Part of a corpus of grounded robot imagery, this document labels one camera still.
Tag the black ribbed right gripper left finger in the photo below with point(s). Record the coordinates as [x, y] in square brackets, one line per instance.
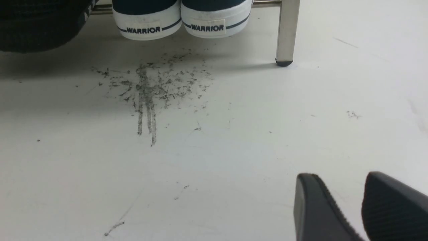
[317, 216]

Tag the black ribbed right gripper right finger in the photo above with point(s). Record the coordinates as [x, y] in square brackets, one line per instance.
[392, 210]

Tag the black knit sneaker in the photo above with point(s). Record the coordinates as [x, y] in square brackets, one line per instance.
[31, 26]

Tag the stainless steel shoe rack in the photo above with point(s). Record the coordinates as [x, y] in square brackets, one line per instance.
[288, 21]

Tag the navy canvas shoe right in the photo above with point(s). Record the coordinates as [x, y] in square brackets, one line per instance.
[215, 18]

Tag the navy canvas shoe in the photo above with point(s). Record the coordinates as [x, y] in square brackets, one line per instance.
[215, 18]
[147, 19]

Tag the navy canvas shoe left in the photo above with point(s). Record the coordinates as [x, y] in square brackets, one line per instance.
[147, 19]

